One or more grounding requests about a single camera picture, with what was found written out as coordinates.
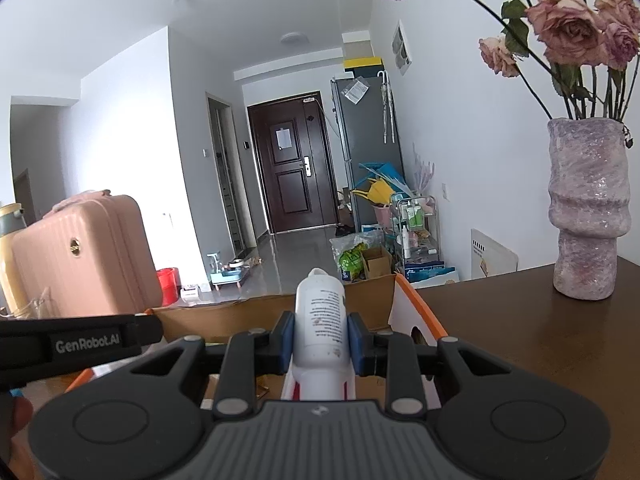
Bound grey refrigerator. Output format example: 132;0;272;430
330;74;406;234

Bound red velvet lint brush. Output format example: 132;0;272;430
280;360;359;404

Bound dark blue carton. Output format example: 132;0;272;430
403;261;446;276

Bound dried pink rose bouquet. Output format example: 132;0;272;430
359;0;640;122

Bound grey interior door frame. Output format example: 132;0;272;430
207;92;246;257

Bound pink hard-shell suitcase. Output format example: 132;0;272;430
10;190;165;319

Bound white blue printed carton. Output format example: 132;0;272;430
407;269;460;285

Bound blue pet feeder stand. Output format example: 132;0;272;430
207;252;251;289

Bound dark brown entrance door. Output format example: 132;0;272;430
246;92;341;235

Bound white folded umbrella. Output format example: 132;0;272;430
377;71;396;144

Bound white plastic bottle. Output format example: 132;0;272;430
292;267;353;373

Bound white cardboard board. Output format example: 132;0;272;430
470;228;520;281

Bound red plastic bucket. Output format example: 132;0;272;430
156;267;180;306

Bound yellow thermos jug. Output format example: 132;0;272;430
0;203;29;314

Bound metal wire cart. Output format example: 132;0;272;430
391;196;441;266

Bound yellow black box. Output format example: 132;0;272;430
343;56;385;79

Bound small open cardboard box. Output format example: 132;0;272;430
361;246;394;280

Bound paper sheet on refrigerator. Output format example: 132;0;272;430
342;79;371;106

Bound cardboard box with orange rim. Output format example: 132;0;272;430
65;272;449;411

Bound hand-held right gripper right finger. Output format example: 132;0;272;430
346;311;512;420

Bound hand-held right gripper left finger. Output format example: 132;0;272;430
127;310;296;421

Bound pink textured vase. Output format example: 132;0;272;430
546;117;632;301

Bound white wall panel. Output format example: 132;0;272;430
392;20;414;76

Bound person's left hand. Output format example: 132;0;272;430
0;396;35;480

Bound pale purple decorative branches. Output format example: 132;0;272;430
412;144;436;197

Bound green plastic bag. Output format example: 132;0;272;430
338;242;369;281

